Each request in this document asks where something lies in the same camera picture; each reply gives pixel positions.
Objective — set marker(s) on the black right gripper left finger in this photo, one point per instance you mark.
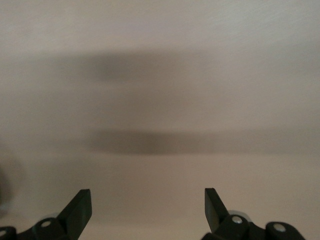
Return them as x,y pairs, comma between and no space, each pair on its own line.
75,217

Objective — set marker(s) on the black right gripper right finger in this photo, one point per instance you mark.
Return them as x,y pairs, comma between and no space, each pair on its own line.
215,215

